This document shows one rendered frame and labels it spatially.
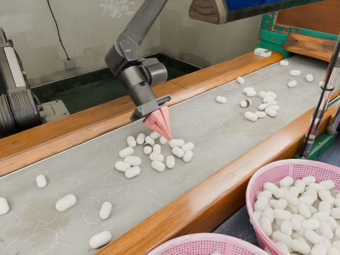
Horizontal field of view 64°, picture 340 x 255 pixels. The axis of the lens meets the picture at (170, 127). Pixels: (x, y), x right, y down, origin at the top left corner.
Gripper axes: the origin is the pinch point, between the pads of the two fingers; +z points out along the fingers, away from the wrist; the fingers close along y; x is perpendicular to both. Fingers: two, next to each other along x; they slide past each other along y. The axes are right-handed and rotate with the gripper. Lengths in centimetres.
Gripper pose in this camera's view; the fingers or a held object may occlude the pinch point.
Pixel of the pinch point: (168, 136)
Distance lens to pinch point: 66.2
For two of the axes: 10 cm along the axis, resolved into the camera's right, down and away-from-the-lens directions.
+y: 7.5, -3.8, 5.4
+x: -3.9, 4.0, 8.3
